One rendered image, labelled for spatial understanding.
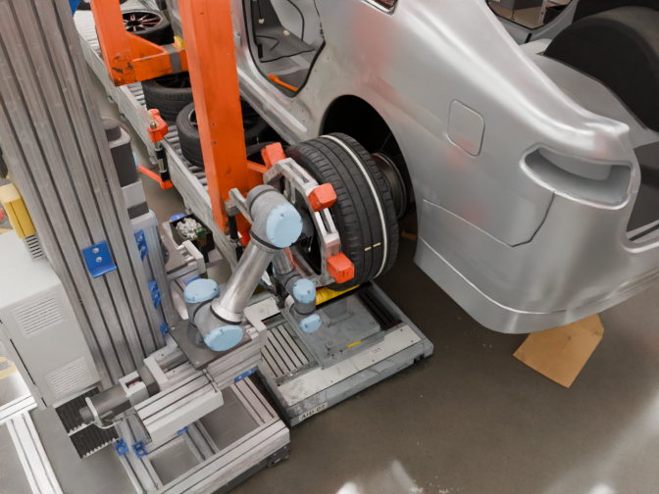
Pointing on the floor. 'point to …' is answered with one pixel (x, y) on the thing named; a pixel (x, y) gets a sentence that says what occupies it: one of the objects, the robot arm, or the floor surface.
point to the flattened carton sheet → (562, 349)
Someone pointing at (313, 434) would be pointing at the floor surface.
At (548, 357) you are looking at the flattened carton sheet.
